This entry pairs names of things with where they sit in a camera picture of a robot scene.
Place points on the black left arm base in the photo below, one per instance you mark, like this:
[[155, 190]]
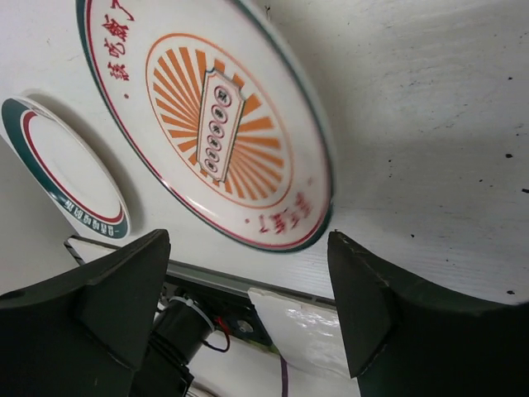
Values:
[[228, 311]]

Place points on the green rimmed white plate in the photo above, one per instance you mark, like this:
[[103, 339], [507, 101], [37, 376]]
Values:
[[67, 169]]

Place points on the orange sunburst plate front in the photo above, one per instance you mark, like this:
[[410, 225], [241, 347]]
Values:
[[216, 106]]

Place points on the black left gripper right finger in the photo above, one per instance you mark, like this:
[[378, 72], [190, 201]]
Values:
[[406, 336]]

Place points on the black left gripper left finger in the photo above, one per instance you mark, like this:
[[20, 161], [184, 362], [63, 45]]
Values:
[[84, 332]]

